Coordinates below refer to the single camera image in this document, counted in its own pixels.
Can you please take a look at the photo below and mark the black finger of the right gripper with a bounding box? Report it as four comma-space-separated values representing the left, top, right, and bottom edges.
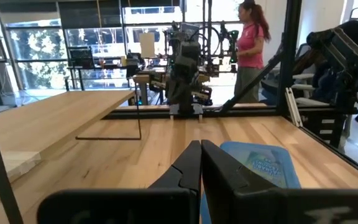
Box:
169, 88, 182, 108
181, 88, 195, 108

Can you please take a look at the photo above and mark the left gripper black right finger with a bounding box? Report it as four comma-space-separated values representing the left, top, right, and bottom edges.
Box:
201, 139, 358, 224

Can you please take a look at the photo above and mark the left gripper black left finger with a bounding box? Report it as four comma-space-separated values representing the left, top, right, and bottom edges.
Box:
37, 140, 202, 224

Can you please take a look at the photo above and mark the blue translucent plastic pencil case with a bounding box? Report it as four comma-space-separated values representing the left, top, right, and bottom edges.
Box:
199, 141, 301, 224

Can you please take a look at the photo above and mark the background robot station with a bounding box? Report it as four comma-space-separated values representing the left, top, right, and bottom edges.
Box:
166, 0, 241, 103

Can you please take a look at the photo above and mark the person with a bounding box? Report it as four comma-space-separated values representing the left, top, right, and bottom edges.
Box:
233, 0, 272, 103

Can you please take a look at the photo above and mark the silver aluminium bar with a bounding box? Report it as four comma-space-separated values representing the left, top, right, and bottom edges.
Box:
285, 87, 303, 128

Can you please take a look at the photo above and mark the black background monitor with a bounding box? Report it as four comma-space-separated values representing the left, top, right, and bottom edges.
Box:
68, 46, 95, 69

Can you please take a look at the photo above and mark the wooden shelf with black legs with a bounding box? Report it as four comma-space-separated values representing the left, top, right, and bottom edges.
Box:
0, 89, 142, 224

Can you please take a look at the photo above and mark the black aluminium table frame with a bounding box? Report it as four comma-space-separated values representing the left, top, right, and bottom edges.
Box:
103, 0, 358, 183

